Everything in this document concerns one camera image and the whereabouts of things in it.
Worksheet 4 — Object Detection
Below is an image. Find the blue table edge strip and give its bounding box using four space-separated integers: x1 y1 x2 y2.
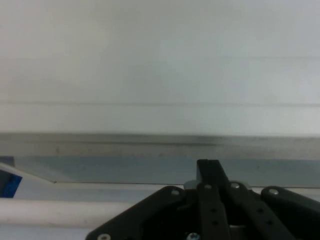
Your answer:
0 156 24 199

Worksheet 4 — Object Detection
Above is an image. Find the white toaster oven body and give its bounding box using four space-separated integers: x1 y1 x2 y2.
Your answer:
0 0 320 137

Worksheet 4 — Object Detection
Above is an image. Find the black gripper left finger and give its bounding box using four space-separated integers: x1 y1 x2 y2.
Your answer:
86 159 231 240

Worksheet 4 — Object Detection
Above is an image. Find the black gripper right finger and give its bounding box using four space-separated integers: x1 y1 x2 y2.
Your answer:
212 159 320 240

